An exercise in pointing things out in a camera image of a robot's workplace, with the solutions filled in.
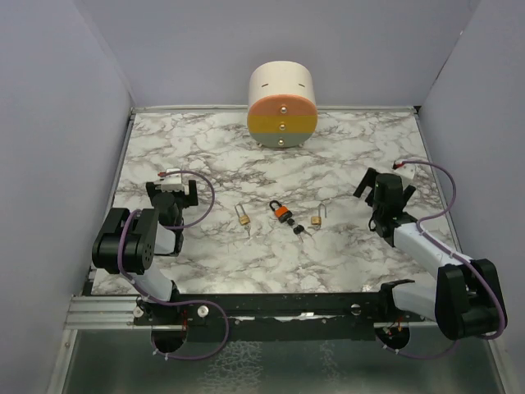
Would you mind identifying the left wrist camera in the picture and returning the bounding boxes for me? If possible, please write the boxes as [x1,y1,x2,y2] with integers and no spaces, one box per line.
[156,168,185,192]

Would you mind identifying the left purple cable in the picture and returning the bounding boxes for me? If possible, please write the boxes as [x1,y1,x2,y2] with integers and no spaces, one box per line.
[117,169,231,361]

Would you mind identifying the round three-drawer storage box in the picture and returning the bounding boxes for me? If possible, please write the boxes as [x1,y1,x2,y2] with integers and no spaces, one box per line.
[247,61,318,149]

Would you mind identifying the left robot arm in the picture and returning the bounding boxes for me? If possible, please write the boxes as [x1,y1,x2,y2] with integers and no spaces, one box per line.
[92,179,199,324]

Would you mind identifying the brass padlock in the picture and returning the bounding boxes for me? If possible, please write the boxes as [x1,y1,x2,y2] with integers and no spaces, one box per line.
[235,204,250,226]
[310,203,327,227]

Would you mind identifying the black keys of orange padlock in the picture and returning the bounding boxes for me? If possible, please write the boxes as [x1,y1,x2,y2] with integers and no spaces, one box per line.
[286,218,311,242]

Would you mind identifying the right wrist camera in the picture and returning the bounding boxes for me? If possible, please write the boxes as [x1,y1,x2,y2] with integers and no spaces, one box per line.
[392,161,416,182]

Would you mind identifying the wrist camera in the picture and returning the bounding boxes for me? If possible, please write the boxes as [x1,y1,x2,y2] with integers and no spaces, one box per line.
[156,168,185,192]
[392,161,416,182]

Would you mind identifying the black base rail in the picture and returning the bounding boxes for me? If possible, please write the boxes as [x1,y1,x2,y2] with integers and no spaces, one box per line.
[125,291,419,343]

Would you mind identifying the aluminium frame rail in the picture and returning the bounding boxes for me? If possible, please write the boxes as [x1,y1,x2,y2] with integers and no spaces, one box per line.
[65,296,136,330]

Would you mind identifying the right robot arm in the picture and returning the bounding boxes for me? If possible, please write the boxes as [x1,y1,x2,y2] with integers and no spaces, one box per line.
[354,168,508,341]

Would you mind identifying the orange black padlock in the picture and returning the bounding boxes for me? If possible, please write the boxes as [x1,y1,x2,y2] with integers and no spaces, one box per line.
[269,200,293,223]

